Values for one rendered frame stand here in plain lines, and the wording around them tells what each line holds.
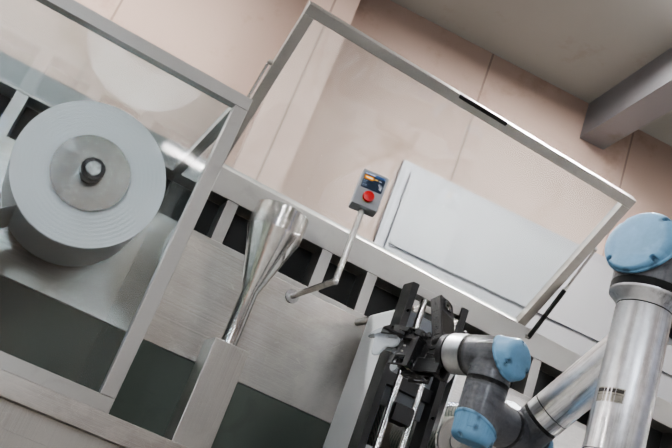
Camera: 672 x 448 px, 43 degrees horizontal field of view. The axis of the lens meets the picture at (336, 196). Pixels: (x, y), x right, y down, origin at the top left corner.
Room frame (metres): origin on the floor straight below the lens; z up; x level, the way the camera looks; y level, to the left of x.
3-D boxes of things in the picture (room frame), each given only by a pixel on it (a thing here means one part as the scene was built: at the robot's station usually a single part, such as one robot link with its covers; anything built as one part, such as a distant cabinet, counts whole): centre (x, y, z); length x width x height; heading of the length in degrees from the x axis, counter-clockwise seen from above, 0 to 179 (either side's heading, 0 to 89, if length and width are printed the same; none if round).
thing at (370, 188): (2.00, -0.08, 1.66); 0.07 x 0.07 x 0.10; 3
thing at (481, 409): (1.46, -0.38, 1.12); 0.11 x 0.08 x 0.11; 126
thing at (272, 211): (2.02, 0.11, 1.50); 0.14 x 0.14 x 0.06
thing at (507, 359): (1.45, -0.36, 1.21); 0.11 x 0.08 x 0.09; 36
